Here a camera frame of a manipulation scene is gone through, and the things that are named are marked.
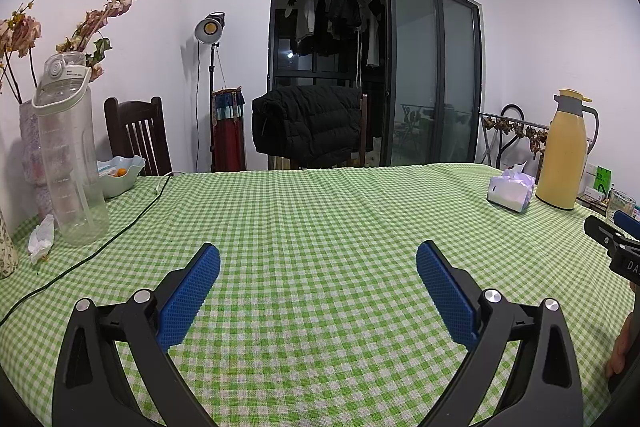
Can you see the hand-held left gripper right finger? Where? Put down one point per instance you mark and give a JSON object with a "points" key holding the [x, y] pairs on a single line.
{"points": [[445, 292]]}

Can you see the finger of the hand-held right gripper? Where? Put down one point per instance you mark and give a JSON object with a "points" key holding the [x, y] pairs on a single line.
{"points": [[629, 224], [600, 231]]}

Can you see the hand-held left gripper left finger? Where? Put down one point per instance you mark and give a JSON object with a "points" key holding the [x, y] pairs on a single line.
{"points": [[192, 292]]}

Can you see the person's right hand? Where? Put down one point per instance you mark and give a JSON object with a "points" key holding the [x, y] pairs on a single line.
{"points": [[622, 352]]}

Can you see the clear drinking glass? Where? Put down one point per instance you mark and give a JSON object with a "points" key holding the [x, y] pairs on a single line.
{"points": [[620, 202]]}

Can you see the yellow thermos jug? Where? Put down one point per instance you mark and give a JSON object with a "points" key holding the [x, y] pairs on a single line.
{"points": [[560, 157]]}

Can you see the purple white tissue pack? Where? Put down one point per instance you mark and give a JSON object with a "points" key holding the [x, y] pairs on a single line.
{"points": [[507, 192]]}

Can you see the metal rack with dried goods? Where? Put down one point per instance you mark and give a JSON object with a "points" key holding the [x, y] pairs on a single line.
{"points": [[520, 129]]}

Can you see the white wavy bowl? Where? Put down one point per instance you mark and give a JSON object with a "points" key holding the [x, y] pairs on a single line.
{"points": [[120, 184]]}

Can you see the small orange fruit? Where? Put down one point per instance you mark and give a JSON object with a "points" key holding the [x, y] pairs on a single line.
{"points": [[120, 172]]}

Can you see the green checkered tablecloth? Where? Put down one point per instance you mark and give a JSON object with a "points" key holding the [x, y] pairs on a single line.
{"points": [[320, 217]]}

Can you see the red cylindrical stand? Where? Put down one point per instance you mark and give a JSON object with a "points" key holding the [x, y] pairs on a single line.
{"points": [[227, 142]]}

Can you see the small crumpled paper napkin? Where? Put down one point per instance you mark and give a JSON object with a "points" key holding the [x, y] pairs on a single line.
{"points": [[42, 237]]}

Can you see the large clear water bottle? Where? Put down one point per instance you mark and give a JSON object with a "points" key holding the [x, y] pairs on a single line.
{"points": [[70, 147]]}

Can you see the floral pattern vase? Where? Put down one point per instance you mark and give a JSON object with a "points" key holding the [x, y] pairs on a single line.
{"points": [[6, 247]]}

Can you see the black puffer jacket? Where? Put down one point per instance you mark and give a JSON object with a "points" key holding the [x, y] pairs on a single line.
{"points": [[310, 122]]}

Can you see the sliding glass door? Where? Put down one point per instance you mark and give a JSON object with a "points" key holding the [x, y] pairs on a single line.
{"points": [[415, 82]]}

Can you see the studio lamp on stand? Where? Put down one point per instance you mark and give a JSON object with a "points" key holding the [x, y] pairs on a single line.
{"points": [[209, 29]]}

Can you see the tall dried flower stems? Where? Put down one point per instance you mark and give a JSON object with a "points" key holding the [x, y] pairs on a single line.
{"points": [[107, 14]]}

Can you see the row of hanging clothes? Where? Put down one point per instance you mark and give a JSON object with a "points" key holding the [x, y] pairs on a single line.
{"points": [[340, 7]]}

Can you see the dried pink blossom twigs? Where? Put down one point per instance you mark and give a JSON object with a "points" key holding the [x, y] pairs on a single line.
{"points": [[22, 34]]}

